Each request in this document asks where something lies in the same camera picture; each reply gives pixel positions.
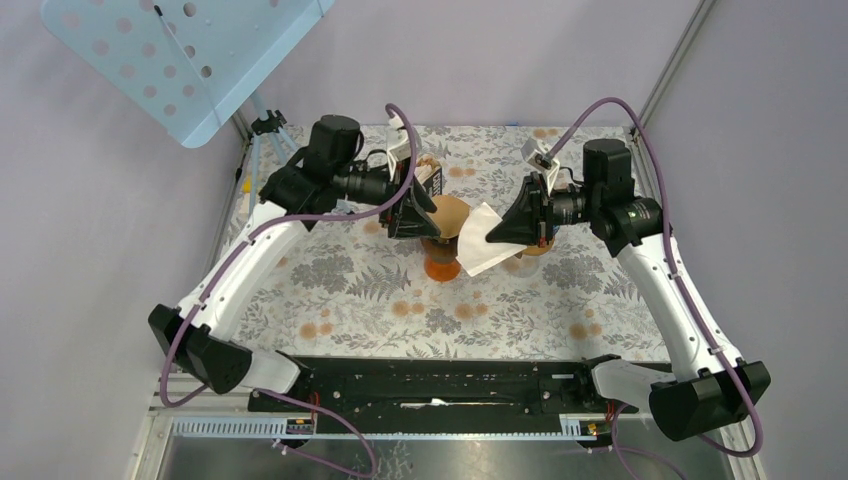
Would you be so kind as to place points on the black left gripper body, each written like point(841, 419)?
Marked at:
point(373, 186)

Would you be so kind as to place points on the light blue music stand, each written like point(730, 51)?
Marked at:
point(190, 65)

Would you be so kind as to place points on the orange coffee filter box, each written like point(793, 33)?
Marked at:
point(429, 173)

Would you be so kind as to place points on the clear glass carafe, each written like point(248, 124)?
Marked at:
point(524, 266)

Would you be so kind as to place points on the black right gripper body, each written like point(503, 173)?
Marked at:
point(568, 206)

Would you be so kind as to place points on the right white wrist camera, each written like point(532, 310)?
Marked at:
point(536, 154)

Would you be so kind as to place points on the floral tablecloth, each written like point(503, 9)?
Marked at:
point(349, 290)

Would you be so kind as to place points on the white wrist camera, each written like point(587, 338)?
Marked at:
point(399, 141)
point(536, 154)

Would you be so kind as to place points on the orange glass carafe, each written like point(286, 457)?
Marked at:
point(442, 269)

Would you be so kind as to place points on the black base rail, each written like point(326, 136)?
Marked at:
point(440, 396)

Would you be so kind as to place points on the white paper coffee filter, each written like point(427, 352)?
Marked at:
point(474, 253)

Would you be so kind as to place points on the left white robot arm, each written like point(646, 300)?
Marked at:
point(325, 182)

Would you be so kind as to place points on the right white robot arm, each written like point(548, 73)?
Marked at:
point(710, 384)

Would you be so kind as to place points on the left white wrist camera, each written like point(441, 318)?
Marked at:
point(399, 141)

